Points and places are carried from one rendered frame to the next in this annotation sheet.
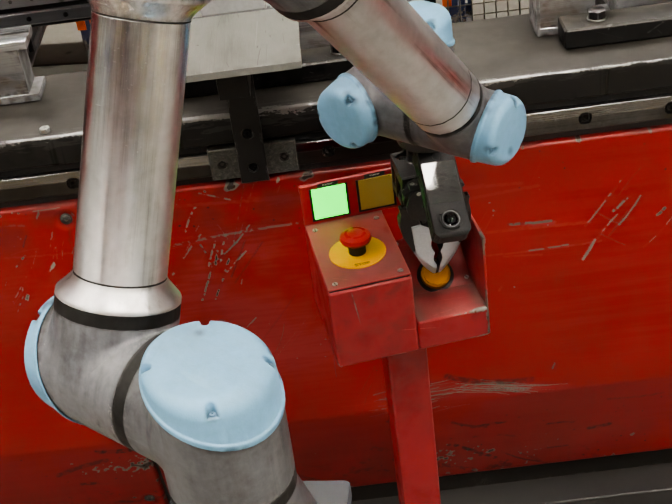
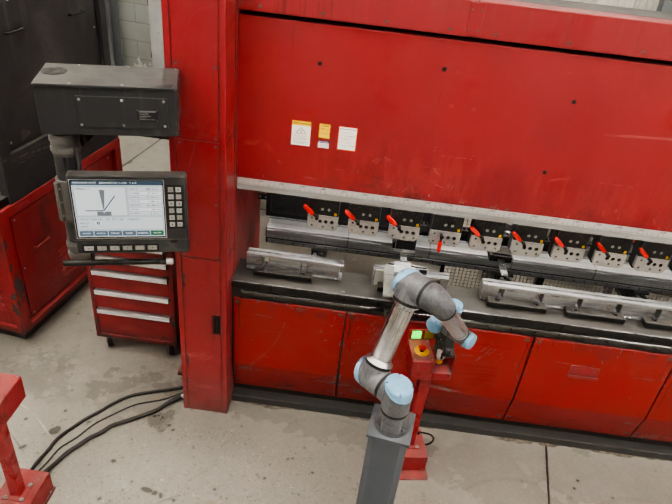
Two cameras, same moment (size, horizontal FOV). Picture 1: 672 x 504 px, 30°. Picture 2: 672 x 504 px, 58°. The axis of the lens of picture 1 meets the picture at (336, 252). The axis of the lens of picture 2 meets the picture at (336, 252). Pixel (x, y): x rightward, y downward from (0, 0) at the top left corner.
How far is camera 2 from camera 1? 1.43 m
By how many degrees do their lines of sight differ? 1
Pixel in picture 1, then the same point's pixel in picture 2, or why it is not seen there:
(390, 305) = (427, 367)
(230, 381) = (404, 390)
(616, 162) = (492, 338)
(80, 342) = (371, 371)
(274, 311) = not seen: hidden behind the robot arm
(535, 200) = not seen: hidden behind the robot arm
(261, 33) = not seen: hidden behind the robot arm
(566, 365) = (463, 387)
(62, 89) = (346, 278)
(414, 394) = (424, 388)
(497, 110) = (470, 338)
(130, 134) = (395, 332)
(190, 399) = (396, 392)
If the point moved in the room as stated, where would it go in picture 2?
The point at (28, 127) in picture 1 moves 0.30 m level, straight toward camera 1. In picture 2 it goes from (338, 289) to (349, 327)
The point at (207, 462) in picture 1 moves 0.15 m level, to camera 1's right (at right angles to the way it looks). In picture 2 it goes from (395, 405) to (433, 410)
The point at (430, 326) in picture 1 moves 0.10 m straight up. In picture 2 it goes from (435, 374) to (439, 359)
